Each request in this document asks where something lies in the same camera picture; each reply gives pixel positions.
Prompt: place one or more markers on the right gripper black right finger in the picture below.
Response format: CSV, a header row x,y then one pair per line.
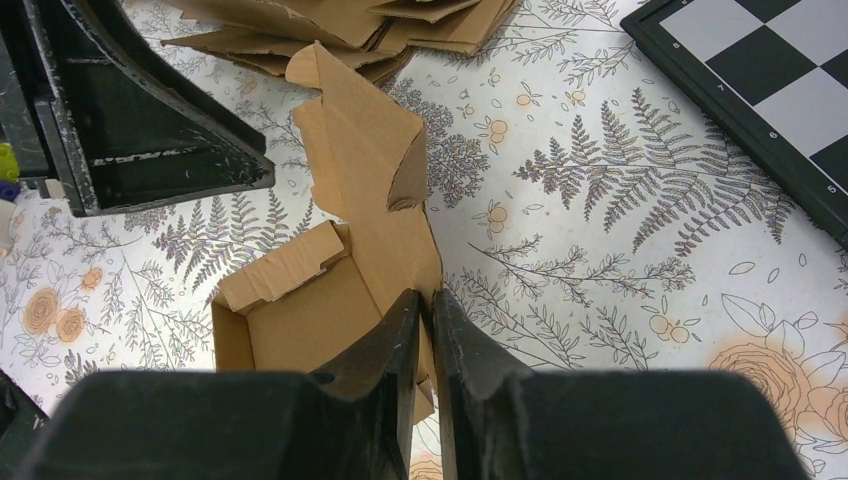
x,y
500,419

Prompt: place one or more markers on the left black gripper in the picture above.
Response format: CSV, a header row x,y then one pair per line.
x,y
123,129

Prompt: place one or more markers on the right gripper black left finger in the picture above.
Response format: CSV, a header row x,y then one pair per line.
x,y
349,419

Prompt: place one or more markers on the brown cardboard box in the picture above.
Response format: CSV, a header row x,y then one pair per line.
x,y
303,303

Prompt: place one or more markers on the stack of flat cardboard boxes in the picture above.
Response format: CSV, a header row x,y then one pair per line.
x,y
376,38

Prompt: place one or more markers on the black white checkerboard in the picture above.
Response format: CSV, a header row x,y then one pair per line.
x,y
773,76

